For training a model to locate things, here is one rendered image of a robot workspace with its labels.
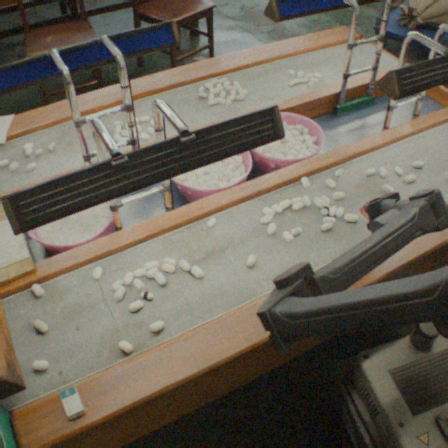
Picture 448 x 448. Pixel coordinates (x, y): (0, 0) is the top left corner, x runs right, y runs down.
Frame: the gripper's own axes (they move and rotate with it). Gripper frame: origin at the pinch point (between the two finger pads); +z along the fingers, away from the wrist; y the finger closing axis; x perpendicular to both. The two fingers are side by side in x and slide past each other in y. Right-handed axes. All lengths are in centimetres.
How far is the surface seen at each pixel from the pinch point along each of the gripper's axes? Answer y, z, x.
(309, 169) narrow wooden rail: -5.2, 28.1, -10.7
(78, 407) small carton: 79, -4, 13
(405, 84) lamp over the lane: -23.7, -1.2, -26.8
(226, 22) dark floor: -123, 284, -124
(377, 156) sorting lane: -31.2, 27.5, -6.9
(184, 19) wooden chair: -51, 198, -110
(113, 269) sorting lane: 60, 25, -5
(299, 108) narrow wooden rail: -24, 54, -30
